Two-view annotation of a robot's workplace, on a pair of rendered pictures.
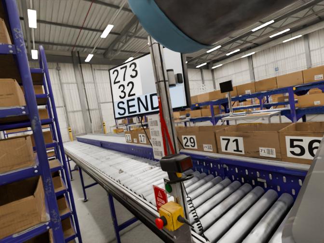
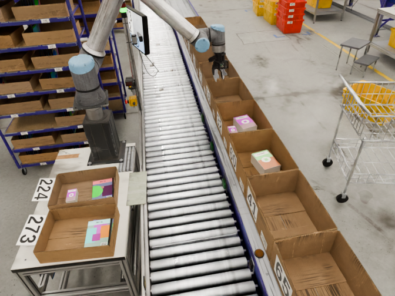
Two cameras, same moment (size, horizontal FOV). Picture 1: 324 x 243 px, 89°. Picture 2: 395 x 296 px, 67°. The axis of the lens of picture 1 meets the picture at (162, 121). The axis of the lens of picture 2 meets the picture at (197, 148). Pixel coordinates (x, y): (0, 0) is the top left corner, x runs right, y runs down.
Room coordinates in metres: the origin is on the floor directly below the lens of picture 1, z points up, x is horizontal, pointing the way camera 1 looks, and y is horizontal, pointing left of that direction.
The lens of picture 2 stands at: (-1.20, -1.64, 2.14)
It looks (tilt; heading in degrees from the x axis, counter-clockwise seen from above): 38 degrees down; 29
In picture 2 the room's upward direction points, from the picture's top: 3 degrees counter-clockwise
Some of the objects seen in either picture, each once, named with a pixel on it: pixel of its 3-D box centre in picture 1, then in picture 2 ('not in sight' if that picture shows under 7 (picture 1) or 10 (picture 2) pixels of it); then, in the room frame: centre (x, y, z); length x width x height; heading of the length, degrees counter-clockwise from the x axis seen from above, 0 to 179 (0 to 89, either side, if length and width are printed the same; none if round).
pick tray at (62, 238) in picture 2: not in sight; (80, 231); (-0.62, -0.55, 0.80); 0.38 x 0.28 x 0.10; 122
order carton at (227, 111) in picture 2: not in sight; (241, 125); (0.48, -1.06, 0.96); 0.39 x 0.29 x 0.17; 37
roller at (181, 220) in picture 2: not in sight; (190, 219); (-0.23, -1.02, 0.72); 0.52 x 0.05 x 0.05; 127
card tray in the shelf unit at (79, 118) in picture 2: not in sight; (79, 111); (0.58, 0.72, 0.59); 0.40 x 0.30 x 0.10; 124
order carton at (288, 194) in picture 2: not in sight; (285, 211); (-0.15, -1.53, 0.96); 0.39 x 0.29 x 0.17; 37
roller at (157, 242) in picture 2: not in sight; (193, 237); (-0.34, -1.10, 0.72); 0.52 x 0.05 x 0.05; 127
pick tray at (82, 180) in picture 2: not in sight; (86, 190); (-0.37, -0.36, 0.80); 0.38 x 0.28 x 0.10; 126
